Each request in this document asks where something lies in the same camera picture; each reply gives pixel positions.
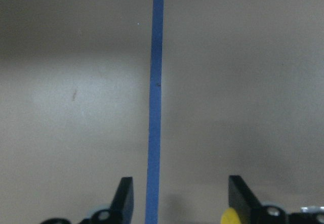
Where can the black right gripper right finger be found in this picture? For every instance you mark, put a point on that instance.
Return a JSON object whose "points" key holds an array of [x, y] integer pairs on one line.
{"points": [[243, 200]]}

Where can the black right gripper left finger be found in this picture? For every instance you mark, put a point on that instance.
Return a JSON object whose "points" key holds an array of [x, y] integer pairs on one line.
{"points": [[122, 206]]}

